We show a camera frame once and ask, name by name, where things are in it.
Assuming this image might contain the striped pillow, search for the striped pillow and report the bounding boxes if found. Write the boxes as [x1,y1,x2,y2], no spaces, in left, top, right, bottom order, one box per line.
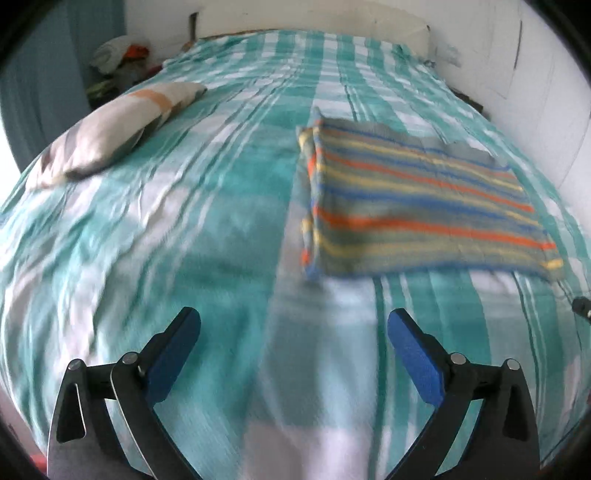
[25,82,208,191]

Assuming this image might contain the teal checked bedspread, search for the teal checked bedspread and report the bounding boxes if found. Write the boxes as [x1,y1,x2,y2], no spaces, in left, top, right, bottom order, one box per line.
[0,28,591,480]

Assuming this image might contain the striped towel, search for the striped towel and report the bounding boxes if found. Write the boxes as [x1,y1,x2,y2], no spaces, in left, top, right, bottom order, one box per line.
[295,107,566,282]

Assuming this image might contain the teal curtain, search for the teal curtain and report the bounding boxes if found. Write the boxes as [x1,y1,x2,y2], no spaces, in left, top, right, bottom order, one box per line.
[0,0,125,171]

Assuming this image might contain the cream padded headboard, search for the cream padded headboard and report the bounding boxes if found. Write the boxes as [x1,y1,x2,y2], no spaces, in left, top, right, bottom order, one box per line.
[198,7,432,61]

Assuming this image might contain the white wardrobe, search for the white wardrobe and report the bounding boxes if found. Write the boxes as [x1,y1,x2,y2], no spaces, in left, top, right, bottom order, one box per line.
[480,9,587,185]

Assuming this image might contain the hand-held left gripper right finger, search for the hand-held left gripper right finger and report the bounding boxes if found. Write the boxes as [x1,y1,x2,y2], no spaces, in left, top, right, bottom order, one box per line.
[387,308,541,480]

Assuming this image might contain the pile of clothes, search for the pile of clothes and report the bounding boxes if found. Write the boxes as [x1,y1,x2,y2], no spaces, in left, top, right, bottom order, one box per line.
[88,37,162,100]

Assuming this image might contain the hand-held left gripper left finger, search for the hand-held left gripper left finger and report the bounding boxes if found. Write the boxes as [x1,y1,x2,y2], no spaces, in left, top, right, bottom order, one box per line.
[46,307,202,480]

